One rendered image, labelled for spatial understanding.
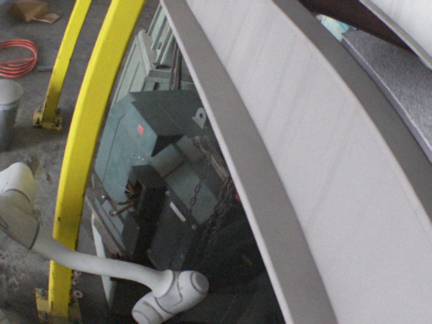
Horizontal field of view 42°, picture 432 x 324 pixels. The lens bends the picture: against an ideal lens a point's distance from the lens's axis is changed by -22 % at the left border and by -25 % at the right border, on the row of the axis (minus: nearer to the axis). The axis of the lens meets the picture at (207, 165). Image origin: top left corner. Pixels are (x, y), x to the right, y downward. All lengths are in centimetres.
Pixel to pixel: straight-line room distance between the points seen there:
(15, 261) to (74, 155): 97
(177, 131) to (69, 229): 56
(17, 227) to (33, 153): 197
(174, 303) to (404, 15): 115
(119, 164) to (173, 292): 94
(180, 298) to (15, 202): 57
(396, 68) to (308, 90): 149
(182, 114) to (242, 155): 187
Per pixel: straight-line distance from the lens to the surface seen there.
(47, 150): 384
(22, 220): 185
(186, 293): 188
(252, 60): 89
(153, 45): 321
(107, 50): 200
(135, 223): 251
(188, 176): 239
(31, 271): 296
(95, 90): 206
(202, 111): 260
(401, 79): 213
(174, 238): 240
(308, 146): 71
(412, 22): 125
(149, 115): 257
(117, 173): 273
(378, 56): 227
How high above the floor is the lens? 207
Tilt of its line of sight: 30 degrees down
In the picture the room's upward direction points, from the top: 20 degrees clockwise
